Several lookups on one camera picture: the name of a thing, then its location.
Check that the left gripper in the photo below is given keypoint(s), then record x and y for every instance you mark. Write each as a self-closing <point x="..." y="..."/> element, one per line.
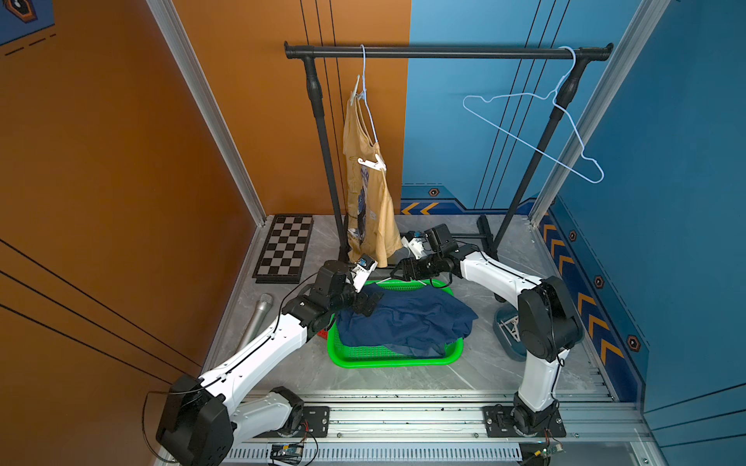
<point x="359" y="306"/>

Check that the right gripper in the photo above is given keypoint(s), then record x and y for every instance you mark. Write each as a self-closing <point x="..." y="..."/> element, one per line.
<point x="405" y="270"/>

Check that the navy blue t-shirt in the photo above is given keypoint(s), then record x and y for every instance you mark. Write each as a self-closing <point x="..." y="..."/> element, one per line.
<point x="416" y="323"/>

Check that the beige clothespin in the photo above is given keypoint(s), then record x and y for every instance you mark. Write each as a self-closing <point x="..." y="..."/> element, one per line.
<point x="509" y="328"/>

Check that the light blue hanger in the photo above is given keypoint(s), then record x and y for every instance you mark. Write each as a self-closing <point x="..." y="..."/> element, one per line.
<point x="519" y="114"/>

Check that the white wire hanger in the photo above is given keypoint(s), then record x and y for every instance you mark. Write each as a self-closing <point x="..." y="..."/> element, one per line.
<point x="399" y="285"/>
<point x="363" y="95"/>

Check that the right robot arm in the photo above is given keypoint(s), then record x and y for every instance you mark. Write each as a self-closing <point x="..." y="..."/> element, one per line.
<point x="548" y="324"/>

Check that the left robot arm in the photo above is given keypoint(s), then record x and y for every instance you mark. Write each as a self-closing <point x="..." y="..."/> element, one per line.
<point x="204" y="417"/>

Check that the green plastic basket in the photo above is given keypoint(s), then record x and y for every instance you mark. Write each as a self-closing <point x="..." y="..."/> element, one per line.
<point x="380" y="357"/>

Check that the yellow printed t-shirt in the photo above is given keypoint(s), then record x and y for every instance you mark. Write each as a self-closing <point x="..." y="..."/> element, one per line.
<point x="372" y="228"/>

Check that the black white checkerboard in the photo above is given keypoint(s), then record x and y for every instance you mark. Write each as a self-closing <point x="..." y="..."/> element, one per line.
<point x="283" y="253"/>

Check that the silver metal cylinder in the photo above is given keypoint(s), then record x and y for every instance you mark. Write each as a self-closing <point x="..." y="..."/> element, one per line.
<point x="261" y="310"/>

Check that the white clothespin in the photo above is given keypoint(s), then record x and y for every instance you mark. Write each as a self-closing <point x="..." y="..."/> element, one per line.
<point x="377" y="164"/>

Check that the teal plastic tub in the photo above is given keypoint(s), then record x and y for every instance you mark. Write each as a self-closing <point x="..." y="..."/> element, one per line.
<point x="516" y="352"/>

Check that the left green circuit board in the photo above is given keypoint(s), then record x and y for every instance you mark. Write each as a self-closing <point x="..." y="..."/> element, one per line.
<point x="286" y="454"/>

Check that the green circuit board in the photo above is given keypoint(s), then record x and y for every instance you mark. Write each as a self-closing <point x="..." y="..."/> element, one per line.
<point x="286" y="454"/>
<point x="545" y="455"/>

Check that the pale green clothespin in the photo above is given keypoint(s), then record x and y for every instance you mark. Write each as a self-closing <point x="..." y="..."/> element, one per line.
<point x="356" y="92"/>

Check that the right green circuit board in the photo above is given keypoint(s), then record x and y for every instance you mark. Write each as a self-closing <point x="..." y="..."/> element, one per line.
<point x="545" y="455"/>

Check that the black clothes rack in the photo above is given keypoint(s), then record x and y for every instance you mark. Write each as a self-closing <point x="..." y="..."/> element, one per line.
<point x="565" y="94"/>

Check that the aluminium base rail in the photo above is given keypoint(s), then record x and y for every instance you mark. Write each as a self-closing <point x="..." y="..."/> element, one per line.
<point x="345" y="430"/>

